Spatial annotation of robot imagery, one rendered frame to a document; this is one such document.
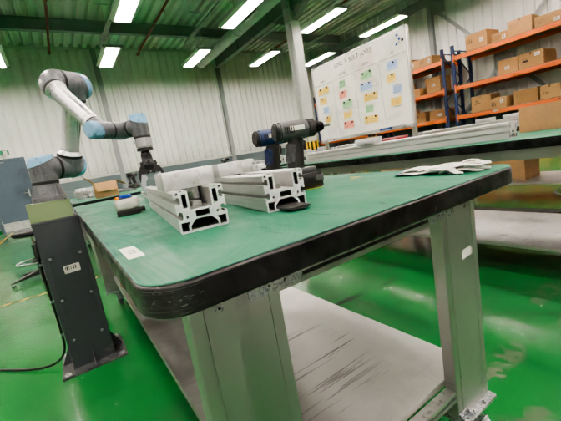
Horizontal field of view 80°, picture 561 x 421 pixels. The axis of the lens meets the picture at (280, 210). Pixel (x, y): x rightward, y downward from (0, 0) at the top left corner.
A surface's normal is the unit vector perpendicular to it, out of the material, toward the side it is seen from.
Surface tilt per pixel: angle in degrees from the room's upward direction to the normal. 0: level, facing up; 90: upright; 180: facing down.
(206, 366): 90
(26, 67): 90
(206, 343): 90
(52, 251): 90
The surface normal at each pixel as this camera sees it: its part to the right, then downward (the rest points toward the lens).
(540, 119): -0.87, 0.21
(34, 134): 0.55, 0.04
